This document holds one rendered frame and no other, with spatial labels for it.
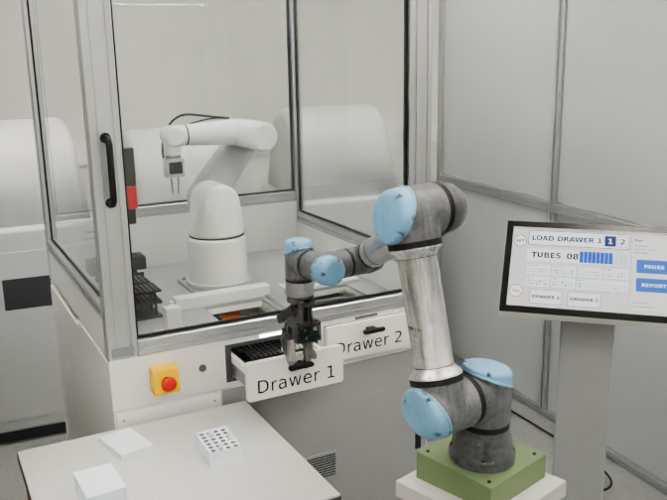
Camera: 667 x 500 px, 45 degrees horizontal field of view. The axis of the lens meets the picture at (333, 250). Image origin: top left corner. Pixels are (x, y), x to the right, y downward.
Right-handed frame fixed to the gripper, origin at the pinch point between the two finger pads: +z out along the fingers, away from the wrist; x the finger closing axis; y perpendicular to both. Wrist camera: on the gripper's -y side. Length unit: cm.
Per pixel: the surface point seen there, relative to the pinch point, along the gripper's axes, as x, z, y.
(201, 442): -31.7, 10.8, 10.4
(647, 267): 102, -19, 26
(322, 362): 7.8, 1.6, -1.3
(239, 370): -12.9, 3.2, -11.3
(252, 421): -13.4, 14.5, -1.9
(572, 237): 91, -26, 7
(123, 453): -49, 13, 2
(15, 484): -65, 90, -143
